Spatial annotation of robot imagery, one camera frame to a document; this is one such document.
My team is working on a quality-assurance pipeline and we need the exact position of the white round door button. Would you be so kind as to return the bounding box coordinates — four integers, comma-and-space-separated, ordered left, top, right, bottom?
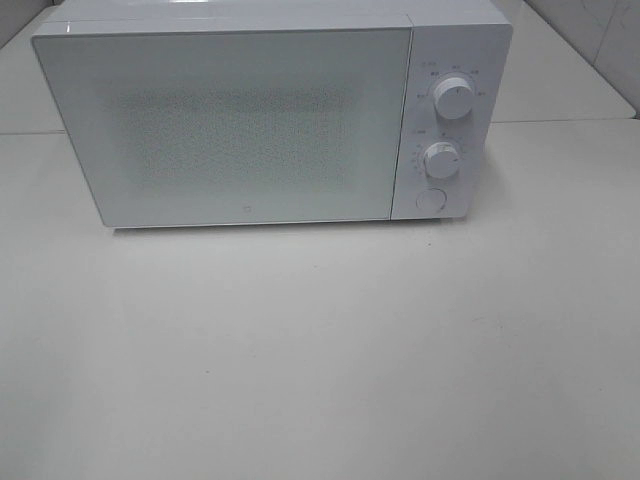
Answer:
416, 188, 447, 218

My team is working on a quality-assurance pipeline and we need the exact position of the white timer knob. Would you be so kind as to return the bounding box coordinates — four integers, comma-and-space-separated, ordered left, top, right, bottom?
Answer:
422, 141, 461, 179

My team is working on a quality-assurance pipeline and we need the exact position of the white microwave door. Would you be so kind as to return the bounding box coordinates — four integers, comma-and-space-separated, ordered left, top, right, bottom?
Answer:
33, 29, 410, 228

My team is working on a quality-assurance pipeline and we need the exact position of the white microwave oven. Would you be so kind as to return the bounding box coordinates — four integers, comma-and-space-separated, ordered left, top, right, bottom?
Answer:
31, 1, 513, 221

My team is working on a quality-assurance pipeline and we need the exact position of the white power knob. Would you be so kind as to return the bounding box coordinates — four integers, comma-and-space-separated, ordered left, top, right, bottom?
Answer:
432, 75, 475, 120

